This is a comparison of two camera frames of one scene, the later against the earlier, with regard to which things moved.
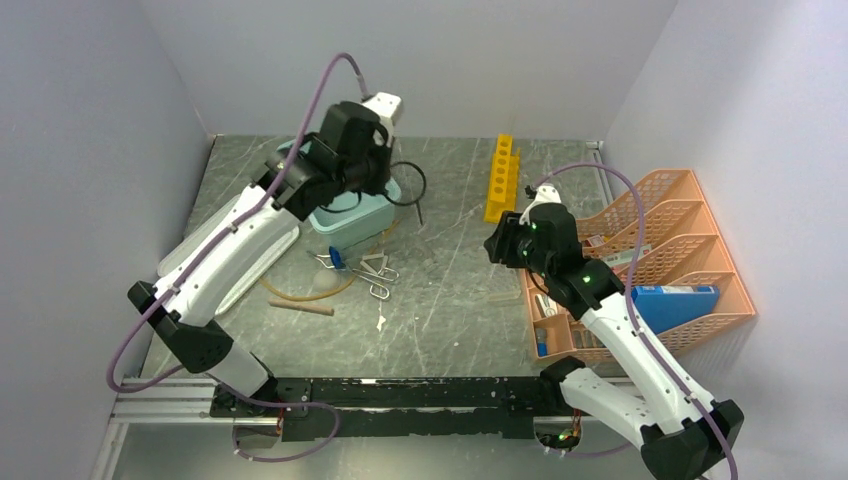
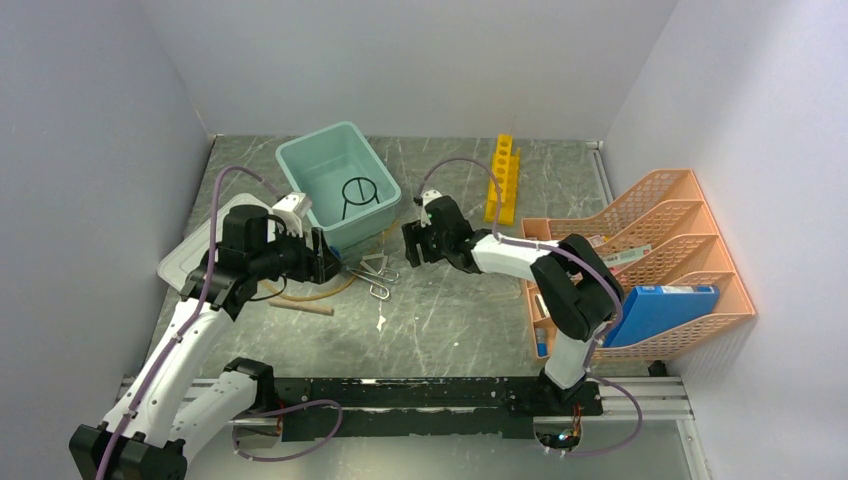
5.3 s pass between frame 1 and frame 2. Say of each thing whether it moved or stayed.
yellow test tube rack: stayed
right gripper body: moved
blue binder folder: stayed
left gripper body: moved
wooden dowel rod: stayed
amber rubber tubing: stayed
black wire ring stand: moved
